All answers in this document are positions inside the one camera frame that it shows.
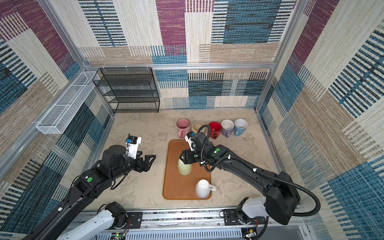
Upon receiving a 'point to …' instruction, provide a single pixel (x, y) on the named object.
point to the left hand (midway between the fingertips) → (149, 152)
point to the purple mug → (227, 127)
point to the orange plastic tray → (176, 186)
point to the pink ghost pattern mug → (183, 125)
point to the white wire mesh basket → (58, 118)
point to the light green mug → (184, 169)
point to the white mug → (203, 188)
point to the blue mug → (240, 125)
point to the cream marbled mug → (196, 125)
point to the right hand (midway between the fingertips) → (186, 158)
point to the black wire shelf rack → (128, 90)
